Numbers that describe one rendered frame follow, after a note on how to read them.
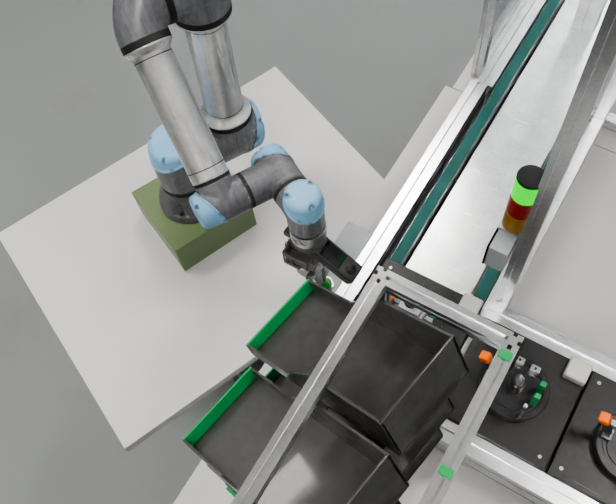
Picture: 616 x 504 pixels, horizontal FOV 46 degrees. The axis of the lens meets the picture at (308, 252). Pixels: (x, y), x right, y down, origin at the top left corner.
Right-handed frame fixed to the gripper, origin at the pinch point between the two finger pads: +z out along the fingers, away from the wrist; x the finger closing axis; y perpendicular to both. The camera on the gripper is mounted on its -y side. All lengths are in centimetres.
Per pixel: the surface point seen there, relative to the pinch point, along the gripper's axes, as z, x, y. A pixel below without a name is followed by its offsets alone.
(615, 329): 12, -27, -61
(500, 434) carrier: 0.9, 11.4, -48.6
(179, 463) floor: 98, 45, 36
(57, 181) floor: 98, -22, 149
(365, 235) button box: 1.8, -15.9, -2.1
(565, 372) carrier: -1, -6, -55
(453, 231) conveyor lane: 6.2, -29.3, -18.9
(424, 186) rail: 1.8, -34.8, -8.0
